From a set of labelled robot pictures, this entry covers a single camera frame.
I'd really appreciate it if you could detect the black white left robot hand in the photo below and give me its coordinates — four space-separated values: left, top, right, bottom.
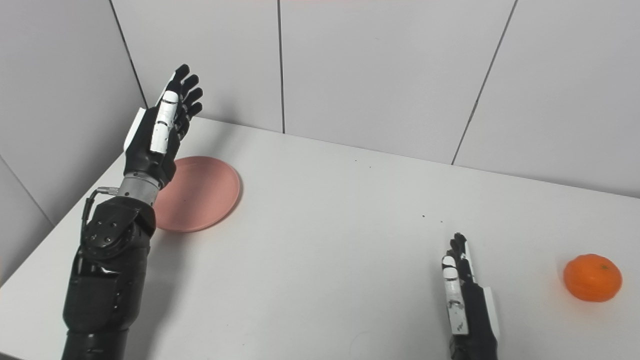
123 63 204 190

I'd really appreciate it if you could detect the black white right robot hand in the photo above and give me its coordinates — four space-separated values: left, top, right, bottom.
441 232 501 360

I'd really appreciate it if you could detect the pink round plate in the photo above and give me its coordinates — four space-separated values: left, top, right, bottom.
152 156 242 233

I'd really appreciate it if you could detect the orange mandarin fruit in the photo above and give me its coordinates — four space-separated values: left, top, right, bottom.
563 254 623 303

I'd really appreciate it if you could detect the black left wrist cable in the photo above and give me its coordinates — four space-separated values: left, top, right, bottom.
80 186 120 241

